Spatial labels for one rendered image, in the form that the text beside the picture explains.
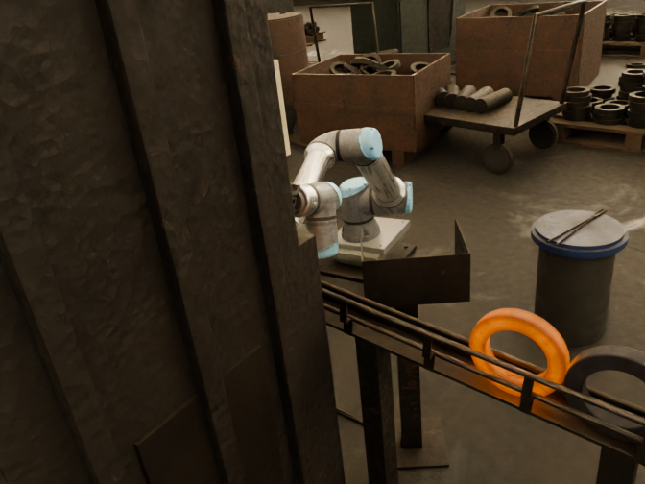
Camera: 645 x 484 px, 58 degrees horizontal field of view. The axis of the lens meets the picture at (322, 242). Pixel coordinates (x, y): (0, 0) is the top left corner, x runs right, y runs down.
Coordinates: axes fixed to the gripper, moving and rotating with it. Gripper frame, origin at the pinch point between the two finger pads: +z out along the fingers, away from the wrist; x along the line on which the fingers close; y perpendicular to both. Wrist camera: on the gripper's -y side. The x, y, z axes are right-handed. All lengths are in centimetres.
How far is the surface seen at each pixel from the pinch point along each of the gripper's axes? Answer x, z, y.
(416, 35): -221, -482, 94
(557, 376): 78, -4, -16
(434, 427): 34, -55, -69
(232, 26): 30, 35, 41
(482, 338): 63, -2, -12
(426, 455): 38, -45, -72
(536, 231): 41, -108, -11
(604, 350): 85, -2, -7
